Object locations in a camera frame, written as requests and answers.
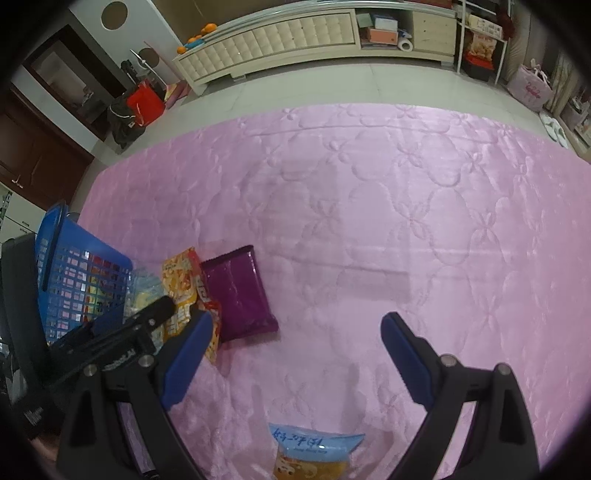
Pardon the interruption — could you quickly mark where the white padded cabinet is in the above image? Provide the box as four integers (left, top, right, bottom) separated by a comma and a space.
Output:
172, 2, 460, 95

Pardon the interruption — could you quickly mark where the red bag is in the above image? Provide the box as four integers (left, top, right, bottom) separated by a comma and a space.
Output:
126, 79, 166, 127

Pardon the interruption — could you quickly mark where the blue plastic basket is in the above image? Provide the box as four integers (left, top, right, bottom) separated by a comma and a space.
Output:
34, 200, 134, 344

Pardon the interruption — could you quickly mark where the pink bag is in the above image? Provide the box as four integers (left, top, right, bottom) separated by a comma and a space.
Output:
507, 59, 557, 112

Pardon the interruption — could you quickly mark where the light blue snack packet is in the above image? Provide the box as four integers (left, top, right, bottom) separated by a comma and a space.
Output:
269, 422, 366, 480
124, 270, 167, 319

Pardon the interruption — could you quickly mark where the brown wooden door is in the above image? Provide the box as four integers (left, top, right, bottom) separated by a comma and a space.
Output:
0, 85, 95, 210

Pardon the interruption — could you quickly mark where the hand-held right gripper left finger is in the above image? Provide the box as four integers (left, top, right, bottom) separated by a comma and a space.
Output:
58, 310, 214, 480

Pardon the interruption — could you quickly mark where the red yellow snack packet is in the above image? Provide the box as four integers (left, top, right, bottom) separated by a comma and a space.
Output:
161, 247, 223, 364

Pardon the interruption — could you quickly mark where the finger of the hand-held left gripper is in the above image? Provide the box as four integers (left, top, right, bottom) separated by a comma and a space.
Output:
124, 296, 177, 335
48, 308, 124, 365

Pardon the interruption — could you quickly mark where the white metal rack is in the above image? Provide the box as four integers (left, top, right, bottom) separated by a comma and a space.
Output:
455, 0, 513, 86

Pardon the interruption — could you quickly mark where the pink quilted blanket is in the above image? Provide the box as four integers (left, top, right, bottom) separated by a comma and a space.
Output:
76, 104, 591, 480

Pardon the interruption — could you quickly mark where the purple snack packet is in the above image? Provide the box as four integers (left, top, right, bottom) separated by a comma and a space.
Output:
199, 244, 280, 344

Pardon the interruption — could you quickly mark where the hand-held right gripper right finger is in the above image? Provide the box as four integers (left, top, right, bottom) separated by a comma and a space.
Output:
381, 313, 541, 480

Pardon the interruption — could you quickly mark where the pink dustpan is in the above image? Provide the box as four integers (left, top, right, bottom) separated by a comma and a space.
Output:
164, 80, 190, 104

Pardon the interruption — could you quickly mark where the black backpack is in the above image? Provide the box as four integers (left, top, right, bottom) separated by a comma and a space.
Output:
107, 95, 148, 151

